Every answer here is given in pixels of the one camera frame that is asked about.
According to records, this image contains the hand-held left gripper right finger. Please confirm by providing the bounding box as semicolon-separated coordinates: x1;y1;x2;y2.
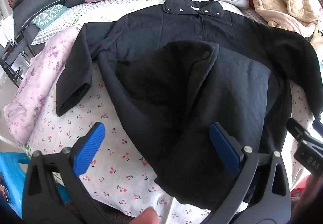
209;122;293;224

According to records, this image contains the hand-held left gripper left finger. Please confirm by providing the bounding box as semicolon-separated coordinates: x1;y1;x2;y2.
22;122;111;224

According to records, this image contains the black quilted jacket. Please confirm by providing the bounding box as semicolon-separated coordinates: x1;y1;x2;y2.
56;0;323;212

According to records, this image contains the person's right hand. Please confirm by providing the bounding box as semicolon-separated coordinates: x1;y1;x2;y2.
304;174;323;224

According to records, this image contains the person's left hand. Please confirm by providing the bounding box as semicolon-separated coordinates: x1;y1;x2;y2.
135;206;159;224

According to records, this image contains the cherry print bed sheet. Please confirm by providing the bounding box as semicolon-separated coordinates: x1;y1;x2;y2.
25;63;316;224

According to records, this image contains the red container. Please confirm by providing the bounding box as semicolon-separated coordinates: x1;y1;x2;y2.
290;184;307;198

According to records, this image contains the pink floral quilt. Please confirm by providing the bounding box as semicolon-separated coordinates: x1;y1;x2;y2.
4;25;83;146

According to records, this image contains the blue plastic stool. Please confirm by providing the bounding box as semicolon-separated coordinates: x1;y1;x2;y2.
0;152;71;220

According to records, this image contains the cream tote bag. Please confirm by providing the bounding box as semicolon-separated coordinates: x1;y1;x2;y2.
310;21;323;51

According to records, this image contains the black folding chair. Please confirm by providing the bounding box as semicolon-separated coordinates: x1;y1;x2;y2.
0;20;36;88

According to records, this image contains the beige fleece robe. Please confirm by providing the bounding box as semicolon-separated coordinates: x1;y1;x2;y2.
246;0;321;38

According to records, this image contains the teal coral print cushion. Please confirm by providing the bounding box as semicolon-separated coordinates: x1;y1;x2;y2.
31;4;68;30

